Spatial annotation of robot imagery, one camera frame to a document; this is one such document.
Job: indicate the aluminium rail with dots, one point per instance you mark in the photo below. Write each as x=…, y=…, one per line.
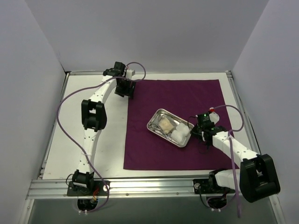
x=177, y=186
x=248, y=135

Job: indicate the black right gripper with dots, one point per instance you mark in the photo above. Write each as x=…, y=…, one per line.
x=197, y=131

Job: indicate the aluminium front rail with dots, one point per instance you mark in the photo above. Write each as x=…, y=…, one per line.
x=177, y=186

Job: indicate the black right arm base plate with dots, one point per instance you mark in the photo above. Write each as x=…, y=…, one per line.
x=202, y=186

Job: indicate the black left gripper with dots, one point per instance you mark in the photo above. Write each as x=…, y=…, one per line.
x=124, y=88

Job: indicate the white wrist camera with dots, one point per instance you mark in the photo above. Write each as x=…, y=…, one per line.
x=214, y=117
x=130, y=73

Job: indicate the steel instrument tray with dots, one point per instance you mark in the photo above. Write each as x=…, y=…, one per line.
x=175, y=120

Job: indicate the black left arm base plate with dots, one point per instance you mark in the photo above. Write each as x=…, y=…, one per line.
x=98, y=188

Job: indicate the white gauze pad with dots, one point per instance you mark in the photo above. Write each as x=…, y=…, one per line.
x=184, y=129
x=178, y=137

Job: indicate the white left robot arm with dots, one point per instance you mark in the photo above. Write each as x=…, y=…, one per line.
x=94, y=119

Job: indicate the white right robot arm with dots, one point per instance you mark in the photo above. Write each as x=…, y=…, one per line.
x=252, y=174

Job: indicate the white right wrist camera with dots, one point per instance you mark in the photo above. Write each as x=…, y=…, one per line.
x=214, y=117

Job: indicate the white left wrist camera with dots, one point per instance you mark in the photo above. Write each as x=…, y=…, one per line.
x=130, y=73

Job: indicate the aluminium right rail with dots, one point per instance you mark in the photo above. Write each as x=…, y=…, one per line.
x=248, y=135

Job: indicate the clear bag of cotton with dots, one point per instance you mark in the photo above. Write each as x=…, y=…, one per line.
x=165, y=125

